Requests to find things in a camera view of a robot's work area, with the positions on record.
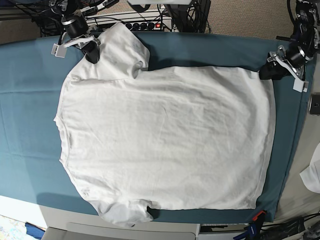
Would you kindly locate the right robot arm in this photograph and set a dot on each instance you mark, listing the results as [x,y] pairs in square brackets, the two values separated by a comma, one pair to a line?
[75,32]

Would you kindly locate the grey device at table edge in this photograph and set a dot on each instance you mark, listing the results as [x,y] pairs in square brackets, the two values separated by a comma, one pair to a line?
[314,105]

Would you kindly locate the white power strip red switch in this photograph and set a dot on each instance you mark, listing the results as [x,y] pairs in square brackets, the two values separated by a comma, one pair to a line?
[141,26]

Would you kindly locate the orange black clamp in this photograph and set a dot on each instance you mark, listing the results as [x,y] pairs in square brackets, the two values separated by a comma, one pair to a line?
[259,214]

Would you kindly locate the white cloth at right edge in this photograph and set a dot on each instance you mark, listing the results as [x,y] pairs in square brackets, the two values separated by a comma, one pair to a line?
[310,176]

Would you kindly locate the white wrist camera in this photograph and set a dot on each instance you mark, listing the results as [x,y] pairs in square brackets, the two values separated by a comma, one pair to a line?
[300,86]
[58,51]

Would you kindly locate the white T-shirt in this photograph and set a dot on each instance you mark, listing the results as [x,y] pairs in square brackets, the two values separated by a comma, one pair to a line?
[176,138]

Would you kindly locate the teal table cloth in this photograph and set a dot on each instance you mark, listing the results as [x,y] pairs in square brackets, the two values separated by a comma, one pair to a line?
[31,79]

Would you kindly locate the grey plastic bin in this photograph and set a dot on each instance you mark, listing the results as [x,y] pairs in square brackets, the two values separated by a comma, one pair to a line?
[76,231]

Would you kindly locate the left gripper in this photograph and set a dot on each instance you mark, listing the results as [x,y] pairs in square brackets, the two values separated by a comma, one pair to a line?
[284,62]

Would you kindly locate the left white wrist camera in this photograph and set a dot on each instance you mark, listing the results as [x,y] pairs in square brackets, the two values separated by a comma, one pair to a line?
[300,86]

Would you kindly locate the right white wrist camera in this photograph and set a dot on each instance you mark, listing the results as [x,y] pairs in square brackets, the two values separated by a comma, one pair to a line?
[58,51]

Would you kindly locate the blue cloth on floor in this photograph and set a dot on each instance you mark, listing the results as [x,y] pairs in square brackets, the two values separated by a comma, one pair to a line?
[34,231]

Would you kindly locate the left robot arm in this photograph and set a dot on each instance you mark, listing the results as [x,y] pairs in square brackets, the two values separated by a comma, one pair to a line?
[304,44]

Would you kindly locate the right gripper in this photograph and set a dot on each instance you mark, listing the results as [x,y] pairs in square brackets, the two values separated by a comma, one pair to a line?
[91,50]

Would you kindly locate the blue black clamp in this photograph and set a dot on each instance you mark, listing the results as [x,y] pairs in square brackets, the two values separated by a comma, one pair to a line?
[252,232]

